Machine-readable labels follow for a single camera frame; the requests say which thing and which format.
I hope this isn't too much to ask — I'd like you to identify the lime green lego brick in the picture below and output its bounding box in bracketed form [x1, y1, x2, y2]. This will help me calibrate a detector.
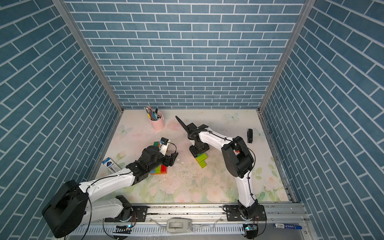
[155, 166, 162, 173]

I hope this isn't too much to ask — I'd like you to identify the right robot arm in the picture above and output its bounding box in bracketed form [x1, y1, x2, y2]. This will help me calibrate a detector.
[176, 117, 260, 220]

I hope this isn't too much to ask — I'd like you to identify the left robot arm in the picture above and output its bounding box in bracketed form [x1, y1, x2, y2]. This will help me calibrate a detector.
[42, 138, 178, 238]

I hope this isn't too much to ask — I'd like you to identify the pink pen cup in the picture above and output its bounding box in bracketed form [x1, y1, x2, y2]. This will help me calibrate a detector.
[150, 112, 166, 131]

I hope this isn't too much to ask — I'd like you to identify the blue white card box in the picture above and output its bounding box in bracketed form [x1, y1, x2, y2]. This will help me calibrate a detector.
[102, 158, 122, 174]

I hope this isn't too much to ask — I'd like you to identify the black small box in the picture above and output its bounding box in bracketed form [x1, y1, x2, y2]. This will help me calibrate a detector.
[247, 129, 253, 144]

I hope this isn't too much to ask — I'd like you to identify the grey handheld device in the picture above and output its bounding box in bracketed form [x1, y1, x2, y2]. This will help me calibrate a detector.
[166, 218, 193, 234]

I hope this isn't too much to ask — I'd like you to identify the blue marker pen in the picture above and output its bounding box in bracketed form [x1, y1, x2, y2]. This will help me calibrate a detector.
[274, 223, 303, 230]

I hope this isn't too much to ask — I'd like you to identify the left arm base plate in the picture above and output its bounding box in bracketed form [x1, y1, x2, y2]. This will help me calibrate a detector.
[104, 206, 149, 223]

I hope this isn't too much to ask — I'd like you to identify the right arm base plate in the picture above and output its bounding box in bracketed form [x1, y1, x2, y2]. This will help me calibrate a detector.
[222, 203, 267, 222]

